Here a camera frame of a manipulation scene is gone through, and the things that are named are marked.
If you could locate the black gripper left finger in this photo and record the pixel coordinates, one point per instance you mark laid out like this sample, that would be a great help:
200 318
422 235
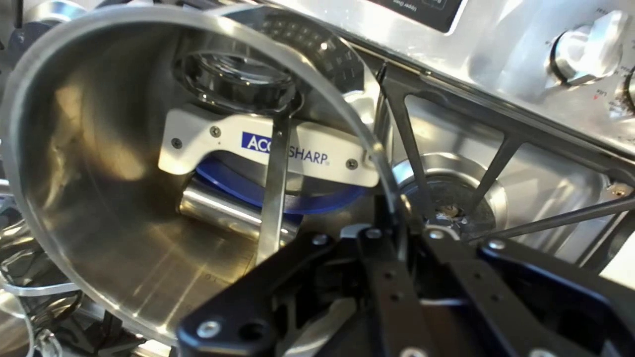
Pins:
388 291

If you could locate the stove control knob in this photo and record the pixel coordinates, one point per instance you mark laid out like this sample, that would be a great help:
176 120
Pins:
627 90
587 51

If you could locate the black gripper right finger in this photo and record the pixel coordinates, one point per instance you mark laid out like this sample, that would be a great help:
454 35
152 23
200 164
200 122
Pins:
527 291

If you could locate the white blue knife sharpener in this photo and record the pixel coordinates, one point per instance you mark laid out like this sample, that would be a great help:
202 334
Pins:
198 142

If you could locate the stainless steel gas range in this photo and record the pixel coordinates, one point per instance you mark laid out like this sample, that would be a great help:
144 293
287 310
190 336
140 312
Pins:
502 60

